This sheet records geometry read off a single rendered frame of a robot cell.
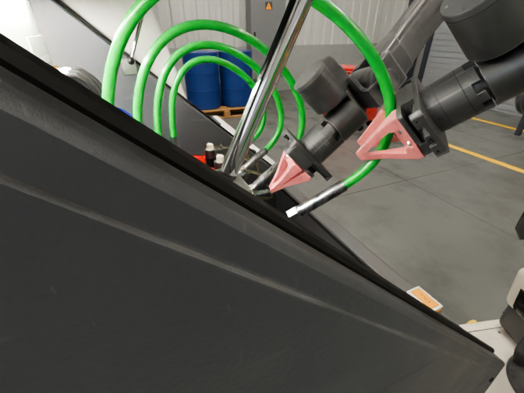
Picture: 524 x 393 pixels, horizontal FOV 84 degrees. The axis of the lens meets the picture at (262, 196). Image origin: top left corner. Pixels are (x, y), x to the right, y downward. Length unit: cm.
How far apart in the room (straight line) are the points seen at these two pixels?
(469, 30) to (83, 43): 64
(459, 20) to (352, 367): 30
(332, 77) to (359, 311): 38
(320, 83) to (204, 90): 478
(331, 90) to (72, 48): 51
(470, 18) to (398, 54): 23
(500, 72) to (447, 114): 6
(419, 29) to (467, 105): 25
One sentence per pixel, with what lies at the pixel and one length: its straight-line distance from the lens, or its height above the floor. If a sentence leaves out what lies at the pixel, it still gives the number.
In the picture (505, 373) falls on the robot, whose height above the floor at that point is 28.
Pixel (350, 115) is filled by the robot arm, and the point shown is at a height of 125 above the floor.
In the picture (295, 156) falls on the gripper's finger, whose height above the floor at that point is 119.
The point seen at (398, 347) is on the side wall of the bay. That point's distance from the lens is 25.
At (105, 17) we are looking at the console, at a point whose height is 139.
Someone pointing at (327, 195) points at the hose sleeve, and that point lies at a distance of 44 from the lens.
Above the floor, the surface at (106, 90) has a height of 131.
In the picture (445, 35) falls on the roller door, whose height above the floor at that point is 122.
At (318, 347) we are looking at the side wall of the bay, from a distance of 18.
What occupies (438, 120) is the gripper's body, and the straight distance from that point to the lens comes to 39.
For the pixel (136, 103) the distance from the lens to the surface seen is 51.
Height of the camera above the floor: 137
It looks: 30 degrees down
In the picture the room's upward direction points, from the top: straight up
